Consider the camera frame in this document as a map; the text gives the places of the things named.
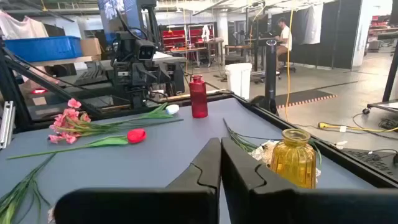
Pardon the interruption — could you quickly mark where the black striped-edge floor mat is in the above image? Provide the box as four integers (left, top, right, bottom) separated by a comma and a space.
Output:
275, 89, 339, 110

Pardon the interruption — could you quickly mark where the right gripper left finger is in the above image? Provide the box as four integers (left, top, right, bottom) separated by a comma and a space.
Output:
54, 138, 222, 224

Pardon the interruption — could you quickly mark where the blue plastic bin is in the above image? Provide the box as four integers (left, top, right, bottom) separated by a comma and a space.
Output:
3, 35, 83, 63

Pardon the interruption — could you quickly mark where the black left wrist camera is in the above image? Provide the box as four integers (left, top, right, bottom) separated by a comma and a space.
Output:
136, 39, 156, 62

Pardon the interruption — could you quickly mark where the red ribbed glass vase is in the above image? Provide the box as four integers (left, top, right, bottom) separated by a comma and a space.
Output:
188, 74, 209, 119

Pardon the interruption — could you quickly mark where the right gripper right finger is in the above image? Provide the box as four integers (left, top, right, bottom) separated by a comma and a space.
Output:
221, 136, 398, 224

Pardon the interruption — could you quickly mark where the pink artificial flower bunch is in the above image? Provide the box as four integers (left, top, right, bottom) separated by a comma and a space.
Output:
47, 98, 185, 146

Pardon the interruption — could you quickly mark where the black partition panel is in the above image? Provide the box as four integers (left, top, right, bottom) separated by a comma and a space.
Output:
270, 0, 364, 70

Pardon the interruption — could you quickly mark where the wooden shelf board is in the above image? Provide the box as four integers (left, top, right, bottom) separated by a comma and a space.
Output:
29, 55, 102, 67

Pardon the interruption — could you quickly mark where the white pillar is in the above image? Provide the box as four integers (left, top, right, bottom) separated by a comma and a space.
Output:
216, 9, 230, 57

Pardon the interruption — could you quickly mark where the white artificial tulip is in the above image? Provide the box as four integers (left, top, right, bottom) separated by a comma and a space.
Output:
118, 102, 180, 125

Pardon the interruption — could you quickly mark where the brown cardboard box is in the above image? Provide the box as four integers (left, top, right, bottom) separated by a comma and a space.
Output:
80, 37, 102, 57

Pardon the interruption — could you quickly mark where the black wheeled stand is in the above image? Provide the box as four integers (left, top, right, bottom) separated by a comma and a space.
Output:
362, 30, 398, 115

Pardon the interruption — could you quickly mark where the black pole stand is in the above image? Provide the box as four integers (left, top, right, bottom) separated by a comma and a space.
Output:
250, 39, 280, 116

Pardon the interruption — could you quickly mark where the person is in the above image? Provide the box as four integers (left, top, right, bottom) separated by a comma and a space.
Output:
274, 17, 294, 63

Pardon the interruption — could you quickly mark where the red artificial tulip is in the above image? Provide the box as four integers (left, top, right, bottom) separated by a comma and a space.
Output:
6, 128, 147, 161

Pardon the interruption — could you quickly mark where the silver metal bracket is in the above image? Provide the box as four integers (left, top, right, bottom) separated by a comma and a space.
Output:
0, 100, 16, 150

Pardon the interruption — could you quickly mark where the wooden work table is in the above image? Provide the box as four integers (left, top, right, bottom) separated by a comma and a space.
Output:
170, 46, 208, 68

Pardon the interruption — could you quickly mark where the yellow ribbed glass vase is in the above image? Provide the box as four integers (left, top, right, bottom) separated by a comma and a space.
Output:
269, 128, 317, 190

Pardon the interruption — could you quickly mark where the black aluminium table frame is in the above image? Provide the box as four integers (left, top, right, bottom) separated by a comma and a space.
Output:
0, 46, 398, 189

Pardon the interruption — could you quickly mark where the white artificial flower bunch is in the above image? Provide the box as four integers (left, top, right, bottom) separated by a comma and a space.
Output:
0, 154, 57, 224
222, 118, 323, 178

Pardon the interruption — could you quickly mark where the red storage cabinet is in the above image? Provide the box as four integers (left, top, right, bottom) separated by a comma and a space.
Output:
160, 27, 215, 52

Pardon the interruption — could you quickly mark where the yellow extension cord with plug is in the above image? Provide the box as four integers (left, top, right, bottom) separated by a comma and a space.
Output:
317, 121, 398, 134

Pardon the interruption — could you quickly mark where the white hanging cloth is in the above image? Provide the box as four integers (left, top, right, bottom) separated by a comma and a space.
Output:
0, 11, 50, 40
302, 3, 325, 45

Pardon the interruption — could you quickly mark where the black office chair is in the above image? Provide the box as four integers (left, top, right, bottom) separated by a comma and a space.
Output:
277, 52, 297, 74

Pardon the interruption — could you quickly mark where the white trash bin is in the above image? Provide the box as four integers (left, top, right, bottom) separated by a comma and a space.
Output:
224, 62, 253, 100

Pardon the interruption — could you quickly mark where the yellow hanging cable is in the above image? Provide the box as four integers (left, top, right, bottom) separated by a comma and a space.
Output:
284, 8, 295, 123

